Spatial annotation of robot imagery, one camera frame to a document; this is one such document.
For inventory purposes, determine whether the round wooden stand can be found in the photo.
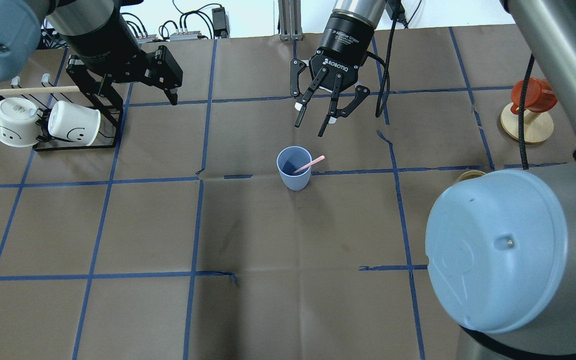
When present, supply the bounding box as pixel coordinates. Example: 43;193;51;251
500;103;554;144

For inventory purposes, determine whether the pink chopstick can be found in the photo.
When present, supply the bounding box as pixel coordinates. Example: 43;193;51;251
292;155;326;176

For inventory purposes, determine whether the white mug with label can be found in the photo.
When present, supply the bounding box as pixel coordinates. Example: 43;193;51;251
0;97;42;148

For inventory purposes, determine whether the black wire mug rack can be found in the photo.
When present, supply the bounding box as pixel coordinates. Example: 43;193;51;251
0;55;123;152

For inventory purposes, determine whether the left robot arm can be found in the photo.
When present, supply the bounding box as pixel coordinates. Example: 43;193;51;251
0;0;183;110

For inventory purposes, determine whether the white smiley mug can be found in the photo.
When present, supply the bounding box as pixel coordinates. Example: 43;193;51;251
47;100;101;146

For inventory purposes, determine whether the wooden rack handle bar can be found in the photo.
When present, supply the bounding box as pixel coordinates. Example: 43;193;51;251
0;85;80;97

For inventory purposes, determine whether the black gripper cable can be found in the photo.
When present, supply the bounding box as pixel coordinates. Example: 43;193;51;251
365;0;404;119

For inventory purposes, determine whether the light blue cup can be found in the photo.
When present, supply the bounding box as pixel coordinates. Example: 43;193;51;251
275;146;313;191

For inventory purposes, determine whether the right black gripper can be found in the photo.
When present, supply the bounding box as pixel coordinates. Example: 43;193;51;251
290;13;375;137

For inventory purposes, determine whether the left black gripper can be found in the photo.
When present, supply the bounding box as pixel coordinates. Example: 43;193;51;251
66;42;184;111

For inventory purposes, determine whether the bamboo wooden cup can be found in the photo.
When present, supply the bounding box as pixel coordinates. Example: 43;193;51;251
455;170;487;183

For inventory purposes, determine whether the aluminium frame post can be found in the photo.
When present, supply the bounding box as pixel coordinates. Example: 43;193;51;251
278;0;304;42

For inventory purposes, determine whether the black power adapter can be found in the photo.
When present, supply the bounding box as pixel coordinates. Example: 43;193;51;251
211;6;229;36

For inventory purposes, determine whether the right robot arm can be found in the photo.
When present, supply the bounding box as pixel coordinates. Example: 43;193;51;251
425;0;576;360

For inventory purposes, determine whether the red cup on stand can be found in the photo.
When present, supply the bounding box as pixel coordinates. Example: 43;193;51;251
510;77;558;116

